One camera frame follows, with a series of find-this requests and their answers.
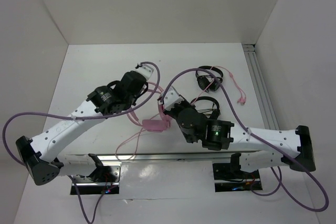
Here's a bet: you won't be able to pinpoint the pink headphones with cable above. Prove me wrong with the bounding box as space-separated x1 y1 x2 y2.
115 66 247 161

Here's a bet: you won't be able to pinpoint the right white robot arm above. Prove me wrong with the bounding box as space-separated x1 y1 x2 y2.
162 101 316 178

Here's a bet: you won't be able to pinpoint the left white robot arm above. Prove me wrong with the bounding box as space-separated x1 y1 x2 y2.
16 65 153 186

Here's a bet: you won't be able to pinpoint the near black headphones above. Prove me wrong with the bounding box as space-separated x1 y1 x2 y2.
191 96 221 120

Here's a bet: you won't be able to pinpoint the black headphones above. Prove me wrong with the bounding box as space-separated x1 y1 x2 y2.
191 96 221 120
195 66 224 93

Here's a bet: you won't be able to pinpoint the far black headphones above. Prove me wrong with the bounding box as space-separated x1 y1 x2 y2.
195 66 224 93

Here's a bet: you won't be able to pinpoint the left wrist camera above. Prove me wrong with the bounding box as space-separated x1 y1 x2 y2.
135 63 154 81

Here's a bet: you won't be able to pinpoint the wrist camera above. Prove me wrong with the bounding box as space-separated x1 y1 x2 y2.
158 86 185 111
135 63 154 81

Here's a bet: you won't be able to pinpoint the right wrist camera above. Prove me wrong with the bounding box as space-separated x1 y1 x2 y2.
158 86 185 111

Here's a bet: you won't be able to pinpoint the front aluminium rail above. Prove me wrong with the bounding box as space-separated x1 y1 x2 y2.
62 151 289 164

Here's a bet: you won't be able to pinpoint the aluminium rail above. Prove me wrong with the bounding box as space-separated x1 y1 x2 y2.
242 44 279 130
62 151 289 164

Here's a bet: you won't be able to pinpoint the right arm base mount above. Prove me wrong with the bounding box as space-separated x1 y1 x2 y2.
212 163 263 193

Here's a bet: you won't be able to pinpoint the right side aluminium rail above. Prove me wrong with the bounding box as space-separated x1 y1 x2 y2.
242 44 279 130

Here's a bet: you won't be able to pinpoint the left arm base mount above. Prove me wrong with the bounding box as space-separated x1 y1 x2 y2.
72 162 121 195

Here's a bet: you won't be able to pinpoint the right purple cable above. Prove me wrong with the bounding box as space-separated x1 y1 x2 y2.
162 68 329 212

